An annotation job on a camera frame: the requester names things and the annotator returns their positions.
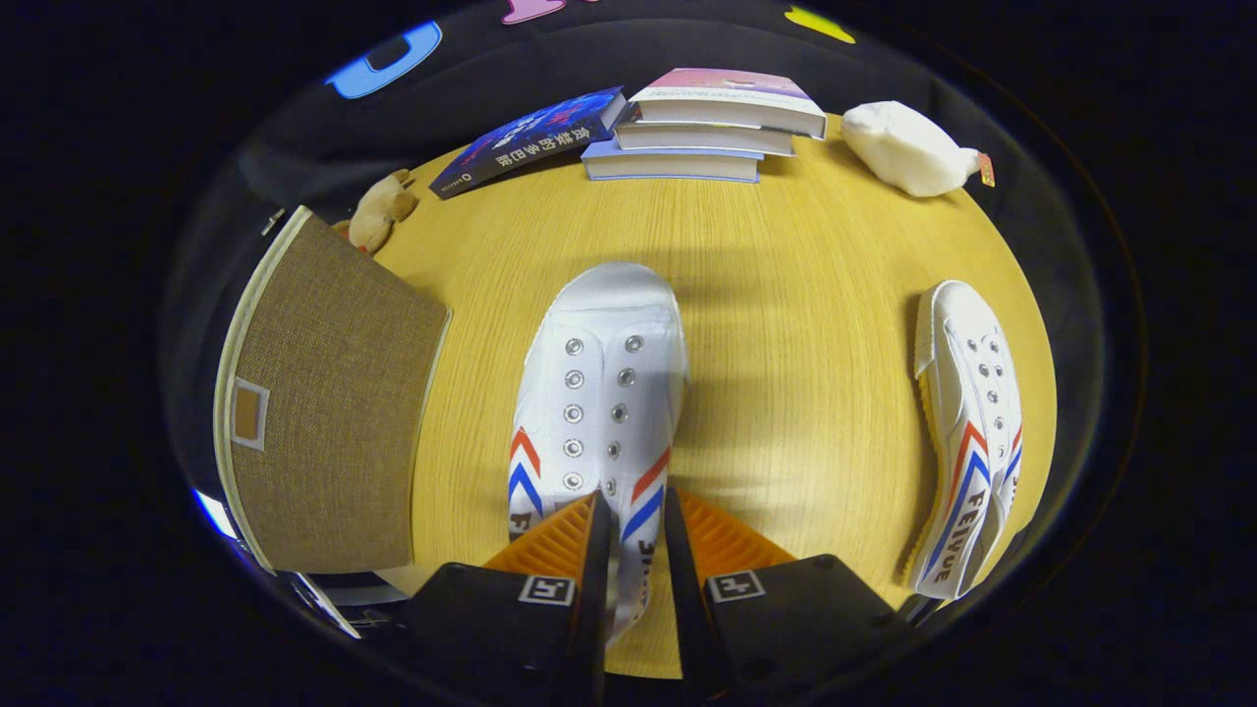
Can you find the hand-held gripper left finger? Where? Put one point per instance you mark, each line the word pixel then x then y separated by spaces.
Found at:
pixel 589 609

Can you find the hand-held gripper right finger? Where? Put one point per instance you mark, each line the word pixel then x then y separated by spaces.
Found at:
pixel 692 628

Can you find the white striped canvas shoe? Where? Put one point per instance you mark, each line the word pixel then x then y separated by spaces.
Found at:
pixel 967 412
pixel 599 393

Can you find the beige fabric storage box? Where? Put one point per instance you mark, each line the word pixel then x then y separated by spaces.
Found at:
pixel 334 412

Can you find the brown plush dog toy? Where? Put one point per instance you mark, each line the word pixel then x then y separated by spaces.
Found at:
pixel 378 211

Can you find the light blue book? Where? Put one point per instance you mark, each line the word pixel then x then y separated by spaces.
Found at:
pixel 668 165

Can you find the dark blue book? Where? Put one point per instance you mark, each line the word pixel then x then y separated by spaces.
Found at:
pixel 530 137

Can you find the white plush toy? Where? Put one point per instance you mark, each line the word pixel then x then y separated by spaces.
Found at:
pixel 903 147

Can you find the pink cover book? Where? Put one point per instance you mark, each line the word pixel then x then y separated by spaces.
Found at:
pixel 727 88

